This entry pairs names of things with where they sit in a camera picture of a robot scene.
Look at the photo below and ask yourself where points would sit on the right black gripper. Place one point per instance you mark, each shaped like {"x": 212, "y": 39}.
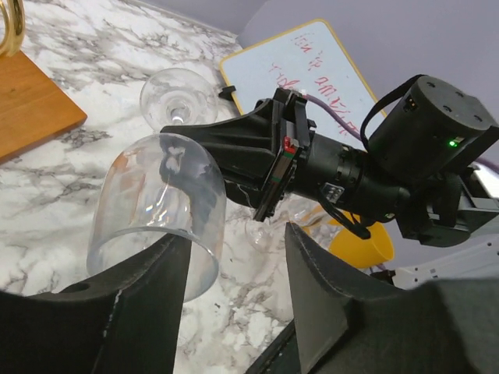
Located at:
{"x": 255, "y": 173}

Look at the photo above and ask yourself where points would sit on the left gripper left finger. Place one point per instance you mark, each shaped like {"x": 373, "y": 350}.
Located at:
{"x": 123, "y": 320}

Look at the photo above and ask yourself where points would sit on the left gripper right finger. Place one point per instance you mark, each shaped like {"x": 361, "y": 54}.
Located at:
{"x": 349, "y": 322}

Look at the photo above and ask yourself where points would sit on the clear wine glass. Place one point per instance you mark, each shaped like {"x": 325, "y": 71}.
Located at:
{"x": 175, "y": 96}
{"x": 162, "y": 184}

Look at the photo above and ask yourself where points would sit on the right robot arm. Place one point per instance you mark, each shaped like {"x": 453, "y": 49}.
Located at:
{"x": 417, "y": 168}

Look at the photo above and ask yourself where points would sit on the yellow plastic glass back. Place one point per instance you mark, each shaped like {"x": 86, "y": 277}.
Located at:
{"x": 357, "y": 252}

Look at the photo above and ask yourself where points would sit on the small whiteboard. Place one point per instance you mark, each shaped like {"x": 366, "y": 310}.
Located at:
{"x": 311, "y": 59}

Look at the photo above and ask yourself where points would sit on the gold wire glass rack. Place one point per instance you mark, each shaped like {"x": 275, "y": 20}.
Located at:
{"x": 33, "y": 109}

